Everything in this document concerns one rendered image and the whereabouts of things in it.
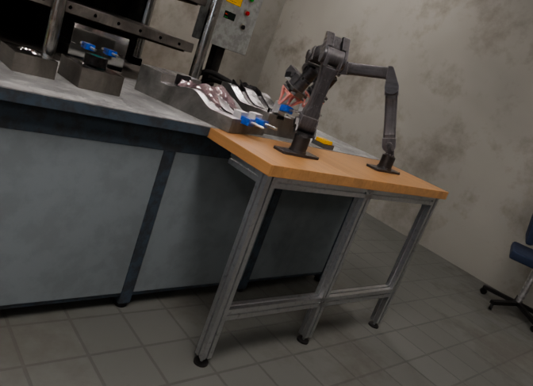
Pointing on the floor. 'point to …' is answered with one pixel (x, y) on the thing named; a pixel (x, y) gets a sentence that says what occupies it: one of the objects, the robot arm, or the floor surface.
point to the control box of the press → (231, 22)
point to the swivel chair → (519, 252)
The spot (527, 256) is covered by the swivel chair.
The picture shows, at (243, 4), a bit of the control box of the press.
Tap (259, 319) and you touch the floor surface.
